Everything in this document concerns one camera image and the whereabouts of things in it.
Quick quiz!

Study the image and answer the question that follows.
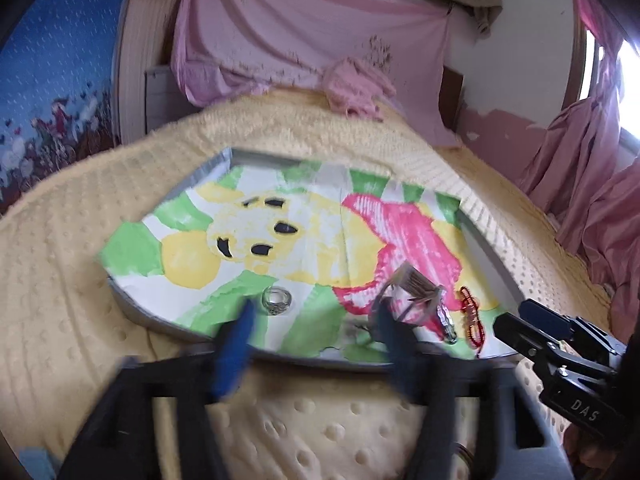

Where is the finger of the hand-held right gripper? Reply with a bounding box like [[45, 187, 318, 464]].
[[493, 311, 618, 378], [518, 299, 628, 361]]

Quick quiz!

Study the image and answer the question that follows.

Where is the silver hair clip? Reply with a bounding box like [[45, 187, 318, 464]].
[[434, 304, 459, 346]]

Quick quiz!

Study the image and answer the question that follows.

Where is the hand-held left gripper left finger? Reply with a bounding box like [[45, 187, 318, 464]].
[[57, 299, 261, 480]]

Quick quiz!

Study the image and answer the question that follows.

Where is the yellow dotted blanket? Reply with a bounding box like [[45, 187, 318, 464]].
[[0, 87, 621, 480]]

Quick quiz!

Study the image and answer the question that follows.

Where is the wooden cabinet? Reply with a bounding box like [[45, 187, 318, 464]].
[[117, 0, 186, 148]]

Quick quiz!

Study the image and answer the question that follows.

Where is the small clear brown-edged box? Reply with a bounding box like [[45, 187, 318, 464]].
[[367, 262, 448, 333]]

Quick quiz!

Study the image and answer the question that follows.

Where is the silver ring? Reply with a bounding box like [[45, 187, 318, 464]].
[[261, 286, 293, 317]]

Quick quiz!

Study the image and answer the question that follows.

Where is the red bead bracelet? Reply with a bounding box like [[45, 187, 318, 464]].
[[457, 285, 488, 348]]

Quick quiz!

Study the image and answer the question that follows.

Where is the brown headboard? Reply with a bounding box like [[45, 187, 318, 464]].
[[440, 67, 466, 131]]

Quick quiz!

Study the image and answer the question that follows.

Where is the grey nightstand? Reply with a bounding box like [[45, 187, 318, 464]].
[[145, 62, 176, 133]]

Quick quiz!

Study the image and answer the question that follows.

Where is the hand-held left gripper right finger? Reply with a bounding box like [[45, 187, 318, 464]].
[[372, 302, 576, 480]]

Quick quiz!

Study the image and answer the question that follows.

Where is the window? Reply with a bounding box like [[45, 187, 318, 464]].
[[580, 25, 640, 161]]

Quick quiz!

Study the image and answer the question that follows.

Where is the blue fabric wardrobe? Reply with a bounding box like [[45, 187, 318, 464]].
[[0, 0, 136, 216]]

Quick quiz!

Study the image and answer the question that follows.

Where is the pink curtain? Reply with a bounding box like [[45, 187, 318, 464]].
[[517, 0, 640, 331]]

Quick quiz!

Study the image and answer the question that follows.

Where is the pink hanging sheet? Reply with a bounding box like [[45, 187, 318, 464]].
[[170, 0, 463, 148]]

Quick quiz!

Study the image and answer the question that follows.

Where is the pink towel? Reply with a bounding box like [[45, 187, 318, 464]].
[[322, 57, 398, 121]]

